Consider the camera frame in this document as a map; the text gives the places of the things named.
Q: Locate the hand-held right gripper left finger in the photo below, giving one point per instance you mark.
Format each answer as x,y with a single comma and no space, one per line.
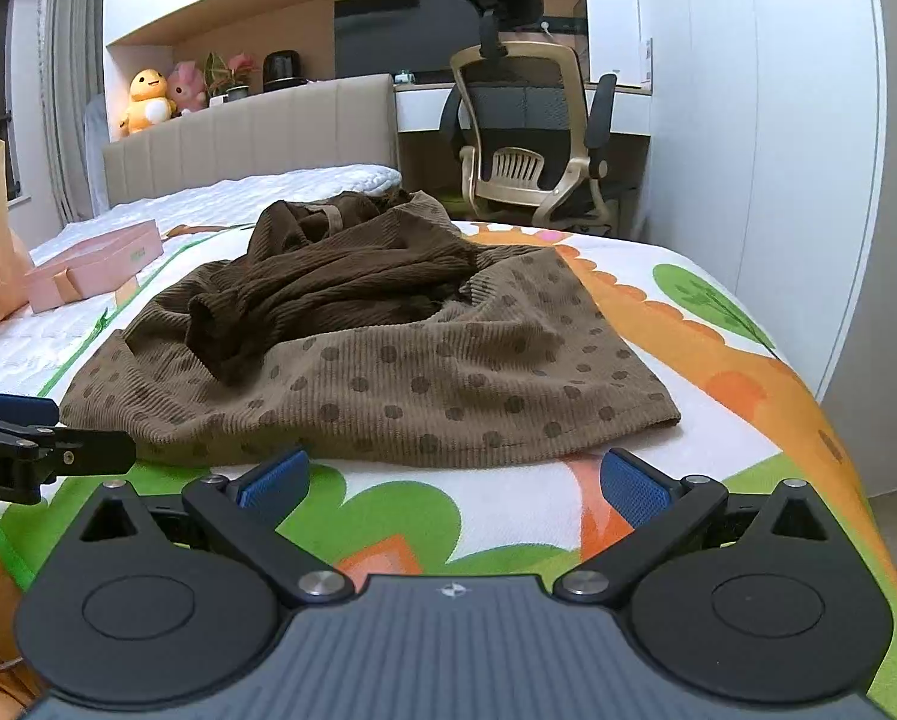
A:
272,484

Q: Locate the black speaker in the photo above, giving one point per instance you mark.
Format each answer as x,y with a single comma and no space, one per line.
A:
283,69

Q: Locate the black monitor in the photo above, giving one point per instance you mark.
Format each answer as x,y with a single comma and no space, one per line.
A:
396,30

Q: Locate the white box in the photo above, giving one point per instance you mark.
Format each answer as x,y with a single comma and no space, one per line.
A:
613,37

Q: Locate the pink gift box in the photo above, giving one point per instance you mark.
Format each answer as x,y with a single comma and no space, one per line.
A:
96,262

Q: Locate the yellow plush toy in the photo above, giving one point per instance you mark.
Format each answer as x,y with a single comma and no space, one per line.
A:
148,101

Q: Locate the beige mesh office chair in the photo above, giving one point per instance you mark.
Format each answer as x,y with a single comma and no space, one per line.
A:
523,112

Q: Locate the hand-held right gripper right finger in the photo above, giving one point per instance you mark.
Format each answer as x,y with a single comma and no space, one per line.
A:
636,487

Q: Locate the brown polka dot garment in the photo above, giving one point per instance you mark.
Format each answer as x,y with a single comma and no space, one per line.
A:
418,360

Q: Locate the grey curtain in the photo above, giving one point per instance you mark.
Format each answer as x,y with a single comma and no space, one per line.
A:
73,90

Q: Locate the white wardrobe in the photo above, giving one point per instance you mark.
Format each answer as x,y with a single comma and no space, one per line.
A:
756,127

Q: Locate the cartoon printed blanket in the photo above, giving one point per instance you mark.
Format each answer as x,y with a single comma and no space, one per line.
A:
718,405

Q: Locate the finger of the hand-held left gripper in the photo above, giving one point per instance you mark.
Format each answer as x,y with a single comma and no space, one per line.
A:
21,406
88,454

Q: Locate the white quilted pillow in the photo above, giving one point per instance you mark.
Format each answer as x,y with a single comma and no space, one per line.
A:
268,142

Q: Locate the potted plant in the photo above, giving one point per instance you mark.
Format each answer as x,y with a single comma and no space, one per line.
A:
231,71

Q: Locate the pink plush toy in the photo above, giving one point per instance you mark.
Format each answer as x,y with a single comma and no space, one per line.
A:
189,86

